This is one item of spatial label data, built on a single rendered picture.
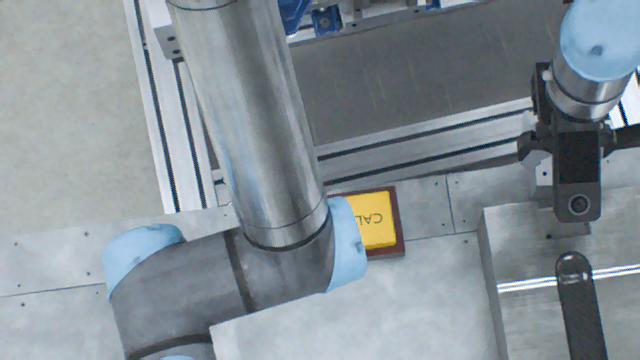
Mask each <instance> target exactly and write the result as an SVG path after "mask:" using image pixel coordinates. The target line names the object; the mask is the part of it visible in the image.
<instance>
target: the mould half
mask: <svg viewBox="0 0 640 360"><path fill-rule="evenodd" d="M635 192H637V188H636V186H632V187H625V188H619V189H612V190H605V191H601V213H600V217H599V218H598V219H597V220H596V221H591V222H589V223H590V228H591V233H592V234H589V235H582V236H575V237H569V238H562V239H555V240H548V241H543V239H542V233H541V228H540V223H539V218H538V214H537V209H536V206H539V204H538V200H537V201H530V202H523V203H517V204H510V205H503V206H496V207H489V208H484V210H483V213H482V216H481V219H480V221H479V225H478V228H477V232H478V238H479V243H480V249H481V255H482V259H483V270H484V276H485V282H486V287H487V293H488V298H489V303H490V309H491V314H492V320H493V326H494V330H495V336H496V342H497V347H498V353H499V357H500V360H571V359H570V354H569V348H568V344H567V338H566V333H565V328H564V322H563V312H562V307H561V302H560V297H559V292H558V287H557V283H556V276H555V270H556V262H557V260H558V258H559V257H560V256H561V255H562V254H563V253H565V252H568V251H577V252H580V253H581V254H583V255H584V256H585V257H586V258H587V259H588V261H589V263H590V265H592V269H593V281H594V287H595V292H596V297H597V302H598V308H599V312H600V317H601V322H602V327H603V333H604V338H605V342H606V347H607V352H608V360H640V214H639V210H638V205H637V201H636V196H635Z"/></svg>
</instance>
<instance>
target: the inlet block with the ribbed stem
mask: <svg viewBox="0 0 640 360"><path fill-rule="evenodd" d="M535 169H536V171H533V172H530V171H529V170H528V172H529V183H530V195H531V199H552V154H551V155H550V156H549V157H548V158H546V159H543V160H542V161H541V165H539V166H537V167H536V168H535Z"/></svg>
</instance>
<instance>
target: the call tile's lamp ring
mask: <svg viewBox="0 0 640 360"><path fill-rule="evenodd" d="M380 191H388V192H390V198H391V204H392V210H393V217H394V223H395V228H396V235H397V241H398V247H391V248H383V249H376V250H369V251H366V255H367V257H372V256H379V255H386V254H393V253H400V252H405V246H404V239H403V233H402V227H401V221H400V215H399V209H398V203H397V196H396V190H395V185H393V186H385V187H378V188H371V189H365V190H358V191H351V192H344V193H337V194H330V195H327V198H328V199H329V198H333V197H337V196H341V197H346V196H353V195H360V194H367V193H373V192H380Z"/></svg>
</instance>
